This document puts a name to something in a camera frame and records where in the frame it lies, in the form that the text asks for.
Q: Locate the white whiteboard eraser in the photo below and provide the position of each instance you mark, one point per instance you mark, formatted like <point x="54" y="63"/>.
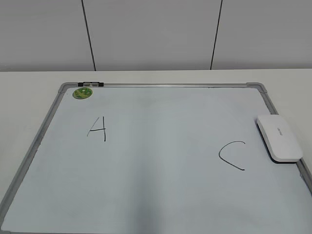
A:
<point x="279" y="138"/>

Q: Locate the white magnetic whiteboard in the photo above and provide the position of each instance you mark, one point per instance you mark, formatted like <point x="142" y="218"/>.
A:
<point x="156" y="159"/>

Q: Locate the black silver hanging clip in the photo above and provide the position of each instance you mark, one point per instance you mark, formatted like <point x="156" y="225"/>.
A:
<point x="90" y="84"/>

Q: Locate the green round magnet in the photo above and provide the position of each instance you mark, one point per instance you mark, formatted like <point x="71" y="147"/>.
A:
<point x="82" y="93"/>

